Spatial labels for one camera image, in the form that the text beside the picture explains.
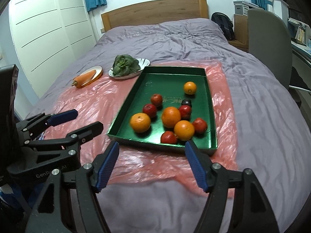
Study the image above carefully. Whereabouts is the small orange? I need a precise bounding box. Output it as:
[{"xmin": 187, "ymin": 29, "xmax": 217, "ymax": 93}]
[
  {"xmin": 183, "ymin": 82, "xmax": 197, "ymax": 95},
  {"xmin": 130, "ymin": 113, "xmax": 151, "ymax": 133}
]

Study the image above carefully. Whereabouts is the red apple with stem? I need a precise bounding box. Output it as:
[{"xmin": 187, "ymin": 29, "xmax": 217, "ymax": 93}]
[{"xmin": 160, "ymin": 130, "xmax": 178, "ymax": 144}]

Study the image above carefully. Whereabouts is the small red apple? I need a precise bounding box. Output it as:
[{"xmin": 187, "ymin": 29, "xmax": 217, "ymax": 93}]
[
  {"xmin": 150, "ymin": 94, "xmax": 163, "ymax": 107},
  {"xmin": 192, "ymin": 117, "xmax": 208, "ymax": 134}
]

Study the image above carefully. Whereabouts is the textured orange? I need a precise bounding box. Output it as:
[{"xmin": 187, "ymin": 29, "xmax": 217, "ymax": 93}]
[{"xmin": 161, "ymin": 107, "xmax": 181, "ymax": 128}]

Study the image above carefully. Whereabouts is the large smooth orange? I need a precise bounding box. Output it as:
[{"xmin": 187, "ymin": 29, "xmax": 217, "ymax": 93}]
[{"xmin": 173, "ymin": 120, "xmax": 195, "ymax": 141}]

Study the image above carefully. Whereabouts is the large red apple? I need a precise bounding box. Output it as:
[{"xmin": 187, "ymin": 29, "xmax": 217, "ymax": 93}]
[{"xmin": 178, "ymin": 105, "xmax": 192, "ymax": 120}]

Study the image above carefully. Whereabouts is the dark purple plum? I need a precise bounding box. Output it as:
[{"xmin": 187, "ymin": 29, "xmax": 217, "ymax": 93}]
[{"xmin": 181, "ymin": 99, "xmax": 192, "ymax": 107}]

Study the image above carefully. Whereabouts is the red cased smartphone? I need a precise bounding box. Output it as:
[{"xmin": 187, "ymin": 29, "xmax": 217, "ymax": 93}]
[{"xmin": 36, "ymin": 132, "xmax": 45, "ymax": 140}]

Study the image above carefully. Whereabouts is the pink plastic sheet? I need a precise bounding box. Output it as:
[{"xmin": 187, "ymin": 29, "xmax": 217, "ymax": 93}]
[{"xmin": 43, "ymin": 60, "xmax": 239, "ymax": 198}]

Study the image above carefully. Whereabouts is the carrot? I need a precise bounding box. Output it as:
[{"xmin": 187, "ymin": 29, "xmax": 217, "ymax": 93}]
[{"xmin": 71, "ymin": 70, "xmax": 96, "ymax": 88}]

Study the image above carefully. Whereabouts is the orange rimmed plate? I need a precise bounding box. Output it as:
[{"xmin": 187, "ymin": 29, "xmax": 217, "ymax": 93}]
[{"xmin": 79, "ymin": 65, "xmax": 103, "ymax": 88}]

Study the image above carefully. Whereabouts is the green leafy cabbage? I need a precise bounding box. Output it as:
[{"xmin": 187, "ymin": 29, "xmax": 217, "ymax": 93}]
[{"xmin": 112, "ymin": 54, "xmax": 139, "ymax": 76}]

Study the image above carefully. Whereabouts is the white wardrobe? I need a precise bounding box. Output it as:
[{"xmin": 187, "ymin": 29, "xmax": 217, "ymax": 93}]
[{"xmin": 8, "ymin": 0, "xmax": 95, "ymax": 97}]

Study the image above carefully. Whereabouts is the green rectangular tray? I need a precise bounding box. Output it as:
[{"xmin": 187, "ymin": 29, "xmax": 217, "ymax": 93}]
[{"xmin": 106, "ymin": 65, "xmax": 218, "ymax": 156}]

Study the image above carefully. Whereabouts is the white oval dish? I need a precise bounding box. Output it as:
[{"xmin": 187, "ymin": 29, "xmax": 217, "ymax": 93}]
[{"xmin": 108, "ymin": 58, "xmax": 151, "ymax": 80}]

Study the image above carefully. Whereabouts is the wooden headboard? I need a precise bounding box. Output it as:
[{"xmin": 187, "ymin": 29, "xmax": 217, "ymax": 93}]
[{"xmin": 101, "ymin": 0, "xmax": 209, "ymax": 32}]

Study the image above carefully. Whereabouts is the wooden nightstand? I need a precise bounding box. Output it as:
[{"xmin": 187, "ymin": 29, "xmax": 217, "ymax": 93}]
[{"xmin": 228, "ymin": 14, "xmax": 249, "ymax": 53}]

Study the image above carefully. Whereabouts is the grey office chair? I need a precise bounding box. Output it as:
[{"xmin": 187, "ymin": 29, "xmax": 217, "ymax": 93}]
[{"xmin": 247, "ymin": 8, "xmax": 311, "ymax": 93}]

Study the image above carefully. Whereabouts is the black backpack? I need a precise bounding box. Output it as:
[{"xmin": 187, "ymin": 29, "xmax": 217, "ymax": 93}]
[{"xmin": 211, "ymin": 12, "xmax": 235, "ymax": 41}]

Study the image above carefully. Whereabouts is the grey storage box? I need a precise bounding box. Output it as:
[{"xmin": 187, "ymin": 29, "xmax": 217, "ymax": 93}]
[{"xmin": 233, "ymin": 0, "xmax": 261, "ymax": 16}]

